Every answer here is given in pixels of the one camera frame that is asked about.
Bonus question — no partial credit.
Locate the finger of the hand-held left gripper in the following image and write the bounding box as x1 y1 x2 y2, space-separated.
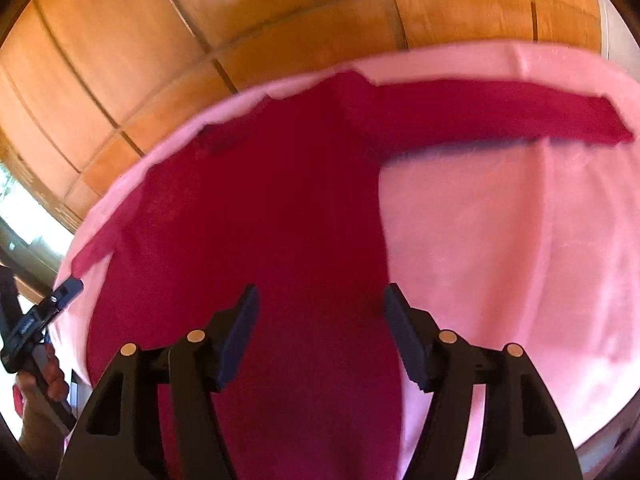
22 277 85 335

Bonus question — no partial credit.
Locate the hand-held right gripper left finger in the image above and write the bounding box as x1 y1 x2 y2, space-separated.
56 284 261 480

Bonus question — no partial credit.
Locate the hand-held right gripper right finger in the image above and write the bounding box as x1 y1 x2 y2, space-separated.
384 282 585 480

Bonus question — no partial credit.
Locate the red long-sleeved shirt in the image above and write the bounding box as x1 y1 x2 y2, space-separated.
72 71 636 480

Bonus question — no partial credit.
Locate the person's left forearm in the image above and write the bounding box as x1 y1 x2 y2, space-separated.
17 390 77 467

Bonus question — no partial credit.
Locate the person's left hand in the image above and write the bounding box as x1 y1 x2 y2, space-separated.
12 344 71 418

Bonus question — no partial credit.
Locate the bright window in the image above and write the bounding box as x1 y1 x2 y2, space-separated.
0 160 67 272

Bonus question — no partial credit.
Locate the pink bed sheet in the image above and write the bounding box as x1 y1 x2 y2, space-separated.
52 42 640 480

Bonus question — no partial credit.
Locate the wooden panelled wardrobe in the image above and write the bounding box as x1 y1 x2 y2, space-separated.
0 0 608 233

